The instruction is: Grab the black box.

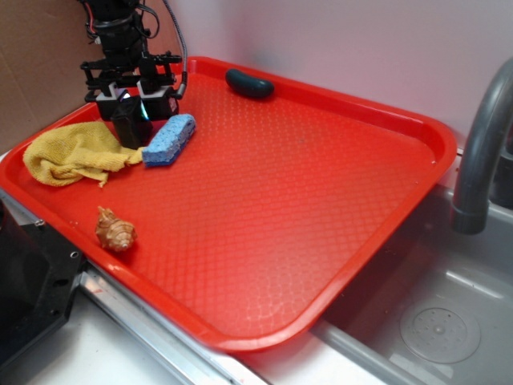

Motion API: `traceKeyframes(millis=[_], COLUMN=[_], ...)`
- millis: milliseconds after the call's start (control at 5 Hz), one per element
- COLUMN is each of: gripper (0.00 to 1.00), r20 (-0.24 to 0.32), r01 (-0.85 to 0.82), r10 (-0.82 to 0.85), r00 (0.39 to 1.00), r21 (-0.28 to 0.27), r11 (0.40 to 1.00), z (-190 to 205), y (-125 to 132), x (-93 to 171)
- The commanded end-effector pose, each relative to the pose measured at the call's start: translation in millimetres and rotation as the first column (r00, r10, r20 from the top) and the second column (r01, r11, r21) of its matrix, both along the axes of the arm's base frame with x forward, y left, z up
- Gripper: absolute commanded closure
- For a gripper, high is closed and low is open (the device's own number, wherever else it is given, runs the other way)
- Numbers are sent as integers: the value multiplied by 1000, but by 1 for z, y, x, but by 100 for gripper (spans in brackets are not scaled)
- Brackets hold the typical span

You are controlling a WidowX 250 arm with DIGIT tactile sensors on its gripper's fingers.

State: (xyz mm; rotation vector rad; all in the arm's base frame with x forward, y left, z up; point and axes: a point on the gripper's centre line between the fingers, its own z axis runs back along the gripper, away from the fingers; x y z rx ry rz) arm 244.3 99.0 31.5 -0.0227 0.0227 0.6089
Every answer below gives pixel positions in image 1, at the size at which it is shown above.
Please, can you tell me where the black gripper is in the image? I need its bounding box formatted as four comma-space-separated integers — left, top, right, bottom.
80, 38, 183, 121

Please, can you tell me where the black box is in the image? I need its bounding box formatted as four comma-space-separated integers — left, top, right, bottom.
111, 98, 153, 149

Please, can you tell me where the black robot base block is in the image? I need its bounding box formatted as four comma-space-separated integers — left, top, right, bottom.
1, 204, 84, 370

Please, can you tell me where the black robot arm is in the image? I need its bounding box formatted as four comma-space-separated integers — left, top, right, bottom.
80, 1, 188, 121

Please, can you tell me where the blue sponge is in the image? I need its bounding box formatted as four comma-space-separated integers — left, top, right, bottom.
142, 114, 196, 167

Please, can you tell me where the yellow cloth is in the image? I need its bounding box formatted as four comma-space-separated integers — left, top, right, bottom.
22, 121, 143, 188

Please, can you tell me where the cardboard panel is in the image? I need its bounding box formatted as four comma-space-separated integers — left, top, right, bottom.
1, 1, 102, 152

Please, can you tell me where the dark green bean-shaped object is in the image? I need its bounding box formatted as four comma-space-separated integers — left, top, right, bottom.
225, 68, 275, 99

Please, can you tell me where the brown seashell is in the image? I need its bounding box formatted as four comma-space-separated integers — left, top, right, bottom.
95, 206, 137, 253

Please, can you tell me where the grey faucet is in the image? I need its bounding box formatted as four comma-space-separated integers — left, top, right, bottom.
450, 59, 512, 234

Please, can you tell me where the grey toy sink basin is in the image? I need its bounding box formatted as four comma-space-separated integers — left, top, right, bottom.
236, 184, 513, 385

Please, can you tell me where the round sink drain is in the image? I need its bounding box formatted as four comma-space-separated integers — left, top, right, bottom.
399, 306, 481, 364

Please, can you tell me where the braided grey cable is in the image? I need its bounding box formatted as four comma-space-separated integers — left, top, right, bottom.
162, 0, 189, 101

